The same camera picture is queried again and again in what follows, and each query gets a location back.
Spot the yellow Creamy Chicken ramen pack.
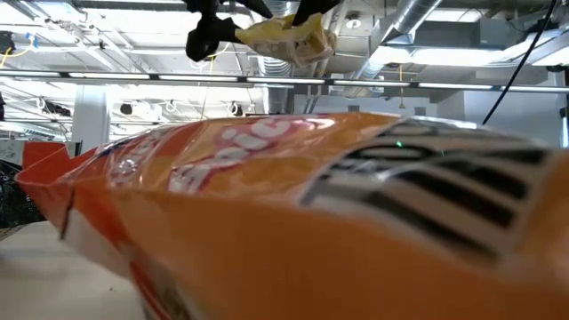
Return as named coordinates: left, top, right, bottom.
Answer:
left=234, top=12, right=338, bottom=68

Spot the red Saucy Noodles pack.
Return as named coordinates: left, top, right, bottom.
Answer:
left=14, top=111, right=569, bottom=320

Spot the black Fire Noodle pack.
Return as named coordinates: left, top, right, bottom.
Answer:
left=0, top=158, right=46, bottom=230

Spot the long LED light bar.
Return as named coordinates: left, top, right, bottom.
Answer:
left=0, top=68, right=569, bottom=95

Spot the white building column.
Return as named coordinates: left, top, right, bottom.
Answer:
left=70, top=84, right=111, bottom=155

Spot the grey cloth panel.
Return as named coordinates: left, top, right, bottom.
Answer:
left=0, top=139, right=84, bottom=168

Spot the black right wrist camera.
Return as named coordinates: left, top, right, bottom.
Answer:
left=183, top=0, right=244, bottom=63

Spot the silver ribbed air duct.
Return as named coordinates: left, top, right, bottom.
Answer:
left=248, top=0, right=297, bottom=115

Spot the silver smooth air duct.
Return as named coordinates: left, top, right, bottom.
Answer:
left=350, top=0, right=445, bottom=97

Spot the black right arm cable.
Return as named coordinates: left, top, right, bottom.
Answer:
left=481, top=0, right=559, bottom=126

